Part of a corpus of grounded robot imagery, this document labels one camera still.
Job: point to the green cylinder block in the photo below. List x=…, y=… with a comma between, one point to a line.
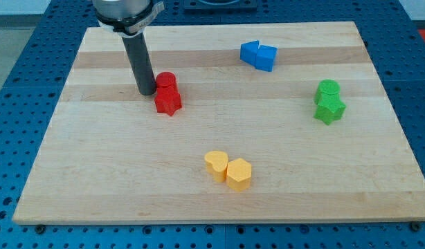
x=326, y=87

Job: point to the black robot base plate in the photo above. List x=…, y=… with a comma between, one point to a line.
x=220, y=4

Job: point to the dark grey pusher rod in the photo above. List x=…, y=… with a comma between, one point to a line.
x=141, y=65

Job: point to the red star block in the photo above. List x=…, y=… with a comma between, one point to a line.
x=167, y=101

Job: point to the yellow hexagon block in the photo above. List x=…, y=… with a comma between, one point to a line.
x=239, y=173

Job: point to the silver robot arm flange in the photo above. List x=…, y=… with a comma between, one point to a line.
x=127, y=17

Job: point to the red cylinder block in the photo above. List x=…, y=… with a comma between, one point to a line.
x=166, y=80

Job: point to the blue cube block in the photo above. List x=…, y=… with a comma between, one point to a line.
x=265, y=58

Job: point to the yellow heart block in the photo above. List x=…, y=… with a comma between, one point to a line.
x=216, y=165

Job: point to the green star block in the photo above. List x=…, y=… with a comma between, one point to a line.
x=329, y=108

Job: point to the blue triangle block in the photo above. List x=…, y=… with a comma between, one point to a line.
x=248, y=52

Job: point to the light wooden board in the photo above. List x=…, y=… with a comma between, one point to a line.
x=107, y=156

